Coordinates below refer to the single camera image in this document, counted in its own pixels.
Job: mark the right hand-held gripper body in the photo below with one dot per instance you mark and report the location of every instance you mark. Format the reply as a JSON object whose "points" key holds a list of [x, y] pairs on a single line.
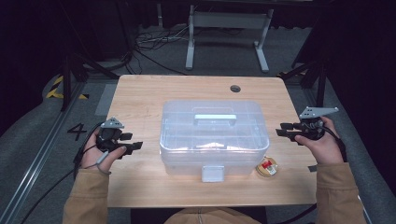
{"points": [[311, 129]]}

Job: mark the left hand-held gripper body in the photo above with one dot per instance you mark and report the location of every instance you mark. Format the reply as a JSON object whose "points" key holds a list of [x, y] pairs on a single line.
{"points": [[107, 137]]}

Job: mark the round tin with red label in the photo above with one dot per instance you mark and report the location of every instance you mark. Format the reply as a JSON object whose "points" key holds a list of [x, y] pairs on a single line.
{"points": [[267, 166]]}

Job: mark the clear plastic storage box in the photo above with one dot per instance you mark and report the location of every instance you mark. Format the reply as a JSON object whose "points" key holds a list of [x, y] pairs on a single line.
{"points": [[186, 149]]}

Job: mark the person's right hand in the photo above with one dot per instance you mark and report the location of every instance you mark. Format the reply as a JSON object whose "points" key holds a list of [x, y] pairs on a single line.
{"points": [[323, 149]]}

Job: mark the person's left hand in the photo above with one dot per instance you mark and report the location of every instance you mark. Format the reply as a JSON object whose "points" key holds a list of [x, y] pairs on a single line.
{"points": [[90, 155]]}

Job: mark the grey floor tape piece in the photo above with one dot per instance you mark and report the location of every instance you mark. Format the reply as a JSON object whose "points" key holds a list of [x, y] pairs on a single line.
{"points": [[312, 168]]}

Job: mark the black metal stand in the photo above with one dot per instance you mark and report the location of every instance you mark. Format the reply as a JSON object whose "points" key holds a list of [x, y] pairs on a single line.
{"points": [[66, 84], [320, 87]]}

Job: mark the person's torso tan clothing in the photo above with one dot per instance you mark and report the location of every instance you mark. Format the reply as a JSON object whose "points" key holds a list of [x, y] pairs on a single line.
{"points": [[211, 217]]}

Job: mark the white metal desk frame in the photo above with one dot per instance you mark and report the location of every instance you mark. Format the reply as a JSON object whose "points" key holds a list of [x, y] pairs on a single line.
{"points": [[230, 20]]}

